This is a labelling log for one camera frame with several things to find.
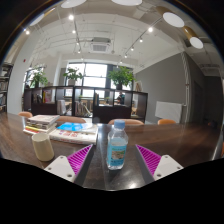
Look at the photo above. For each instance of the stack of books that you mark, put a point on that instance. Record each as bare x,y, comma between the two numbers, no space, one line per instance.
40,122

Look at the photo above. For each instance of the orange chairs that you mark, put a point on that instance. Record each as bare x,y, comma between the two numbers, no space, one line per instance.
130,122

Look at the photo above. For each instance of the clear water bottle blue cap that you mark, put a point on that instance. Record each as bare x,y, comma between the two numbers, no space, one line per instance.
116,150

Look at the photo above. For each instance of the ceiling lights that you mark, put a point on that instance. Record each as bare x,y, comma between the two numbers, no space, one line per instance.
173,19

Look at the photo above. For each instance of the cream ceramic cup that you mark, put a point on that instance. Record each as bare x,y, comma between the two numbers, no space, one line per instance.
42,147

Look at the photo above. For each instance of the blue-covered book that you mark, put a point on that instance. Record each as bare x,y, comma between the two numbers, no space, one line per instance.
74,126

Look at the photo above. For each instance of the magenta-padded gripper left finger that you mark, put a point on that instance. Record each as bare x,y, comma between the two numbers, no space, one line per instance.
60,166

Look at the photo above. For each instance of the ceiling air conditioner unit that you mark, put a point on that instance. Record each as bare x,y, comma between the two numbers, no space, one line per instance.
100,45

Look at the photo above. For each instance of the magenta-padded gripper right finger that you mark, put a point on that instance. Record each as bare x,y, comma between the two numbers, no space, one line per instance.
165,166

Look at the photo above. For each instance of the white book with red print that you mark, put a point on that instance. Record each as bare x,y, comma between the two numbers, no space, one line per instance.
75,136

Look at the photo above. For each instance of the person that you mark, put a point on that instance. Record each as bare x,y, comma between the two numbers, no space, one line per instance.
120,98

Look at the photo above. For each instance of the tall wall bookshelf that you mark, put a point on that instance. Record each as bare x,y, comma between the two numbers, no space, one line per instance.
4,90

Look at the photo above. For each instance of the potted green plant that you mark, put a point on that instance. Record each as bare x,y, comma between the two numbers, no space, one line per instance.
38,79
121,76
72,74

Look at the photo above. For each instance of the dark low shelf unit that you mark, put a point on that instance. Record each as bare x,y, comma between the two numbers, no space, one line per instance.
106,113

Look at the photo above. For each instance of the white wall radiator panel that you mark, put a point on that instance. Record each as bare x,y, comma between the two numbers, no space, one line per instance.
168,111

